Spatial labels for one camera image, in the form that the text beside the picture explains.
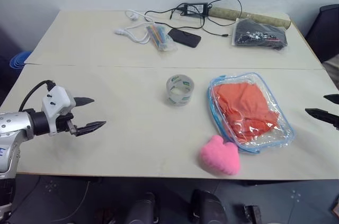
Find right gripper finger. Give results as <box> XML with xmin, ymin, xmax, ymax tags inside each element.
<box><xmin>323</xmin><ymin>94</ymin><xmax>339</xmax><ymax>105</ymax></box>
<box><xmin>305</xmin><ymin>107</ymin><xmax>339</xmax><ymax>130</ymax></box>

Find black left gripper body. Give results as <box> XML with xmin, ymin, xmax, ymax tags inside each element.
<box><xmin>56</xmin><ymin>112</ymin><xmax>79</xmax><ymax>137</ymax></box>

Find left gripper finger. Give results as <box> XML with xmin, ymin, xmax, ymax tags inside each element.
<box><xmin>75</xmin><ymin>120</ymin><xmax>108</xmax><ymax>138</ymax></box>
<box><xmin>73</xmin><ymin>96</ymin><xmax>96</xmax><ymax>107</ymax></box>

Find clear pouch with orange cloth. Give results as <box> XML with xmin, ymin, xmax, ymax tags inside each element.
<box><xmin>207</xmin><ymin>72</ymin><xmax>297</xmax><ymax>154</ymax></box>

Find orange cloth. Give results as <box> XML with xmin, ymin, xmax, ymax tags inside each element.
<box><xmin>212</xmin><ymin>82</ymin><xmax>281</xmax><ymax>145</ymax></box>

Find zip bag of black clothing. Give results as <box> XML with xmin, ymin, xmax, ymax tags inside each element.
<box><xmin>230</xmin><ymin>17</ymin><xmax>289</xmax><ymax>51</ymax></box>

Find clear bag of coloured pens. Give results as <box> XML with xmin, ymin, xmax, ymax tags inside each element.
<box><xmin>145</xmin><ymin>22</ymin><xmax>179</xmax><ymax>53</ymax></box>

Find black chair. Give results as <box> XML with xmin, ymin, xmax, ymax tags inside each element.
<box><xmin>304</xmin><ymin>4</ymin><xmax>339</xmax><ymax>64</ymax></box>

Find blue stacked stools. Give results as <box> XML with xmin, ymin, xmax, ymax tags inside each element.
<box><xmin>9</xmin><ymin>51</ymin><xmax>33</xmax><ymax>69</ymax></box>

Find clear tape roll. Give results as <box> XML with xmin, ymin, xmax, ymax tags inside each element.
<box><xmin>166</xmin><ymin>74</ymin><xmax>195</xmax><ymax>107</ymax></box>

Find dark rounded shape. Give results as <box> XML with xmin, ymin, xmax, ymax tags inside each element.
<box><xmin>123</xmin><ymin>191</ymin><xmax>160</xmax><ymax>224</ymax></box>
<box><xmin>190</xmin><ymin>188</ymin><xmax>229</xmax><ymax>224</ymax></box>

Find brown cardboard tube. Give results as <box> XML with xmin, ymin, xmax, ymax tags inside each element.
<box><xmin>209</xmin><ymin>6</ymin><xmax>292</xmax><ymax>28</ymax></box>

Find pink heart plush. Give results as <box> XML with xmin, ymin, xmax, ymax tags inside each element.
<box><xmin>199</xmin><ymin>134</ymin><xmax>242</xmax><ymax>176</ymax></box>

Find black smartphone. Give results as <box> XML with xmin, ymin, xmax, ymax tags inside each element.
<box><xmin>167</xmin><ymin>28</ymin><xmax>202</xmax><ymax>49</ymax></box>

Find small dark brown box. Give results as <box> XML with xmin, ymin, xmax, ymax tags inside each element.
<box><xmin>243</xmin><ymin>203</ymin><xmax>266</xmax><ymax>224</ymax></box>

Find black power adapter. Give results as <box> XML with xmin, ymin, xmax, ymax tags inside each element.
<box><xmin>176</xmin><ymin>2</ymin><xmax>213</xmax><ymax>16</ymax></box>

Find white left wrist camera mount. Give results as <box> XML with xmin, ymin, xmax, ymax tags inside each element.
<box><xmin>41</xmin><ymin>85</ymin><xmax>76</xmax><ymax>136</ymax></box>

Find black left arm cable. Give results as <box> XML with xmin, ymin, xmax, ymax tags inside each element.
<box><xmin>18</xmin><ymin>79</ymin><xmax>57</xmax><ymax>111</ymax></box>

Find white charging cable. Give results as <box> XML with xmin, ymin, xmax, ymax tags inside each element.
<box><xmin>124</xmin><ymin>9</ymin><xmax>155</xmax><ymax>23</ymax></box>
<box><xmin>114</xmin><ymin>22</ymin><xmax>152</xmax><ymax>45</ymax></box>

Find black adapter cable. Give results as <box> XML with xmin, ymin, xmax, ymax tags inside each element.
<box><xmin>144</xmin><ymin>0</ymin><xmax>243</xmax><ymax>38</ymax></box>

